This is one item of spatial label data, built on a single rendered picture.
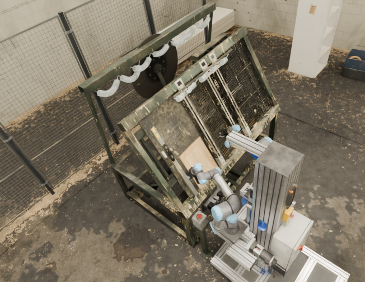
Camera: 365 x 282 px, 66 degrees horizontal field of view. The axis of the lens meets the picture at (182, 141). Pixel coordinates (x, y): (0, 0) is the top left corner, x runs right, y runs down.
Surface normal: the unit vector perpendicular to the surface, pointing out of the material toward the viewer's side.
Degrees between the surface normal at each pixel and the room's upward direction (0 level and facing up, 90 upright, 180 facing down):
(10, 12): 90
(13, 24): 90
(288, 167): 0
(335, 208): 0
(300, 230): 0
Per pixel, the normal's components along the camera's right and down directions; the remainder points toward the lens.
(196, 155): 0.58, -0.01
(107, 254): -0.14, -0.69
